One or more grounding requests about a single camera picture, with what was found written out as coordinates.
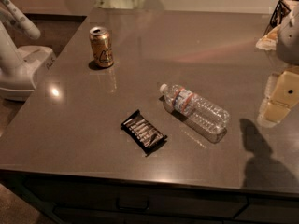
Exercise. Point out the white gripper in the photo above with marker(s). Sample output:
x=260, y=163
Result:
x=289, y=42

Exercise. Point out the orange soda can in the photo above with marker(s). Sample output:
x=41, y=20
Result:
x=101, y=46

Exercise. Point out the black rxbar chocolate wrapper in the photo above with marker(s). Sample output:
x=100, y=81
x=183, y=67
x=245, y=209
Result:
x=146, y=135

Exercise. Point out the clear plastic water bottle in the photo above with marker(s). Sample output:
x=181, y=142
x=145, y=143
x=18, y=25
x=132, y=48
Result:
x=196, y=108

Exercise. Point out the black wire basket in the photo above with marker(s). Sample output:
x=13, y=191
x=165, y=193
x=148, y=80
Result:
x=284, y=8

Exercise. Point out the dark cabinet drawer handle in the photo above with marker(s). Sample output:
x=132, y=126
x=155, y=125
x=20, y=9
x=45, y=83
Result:
x=132, y=204

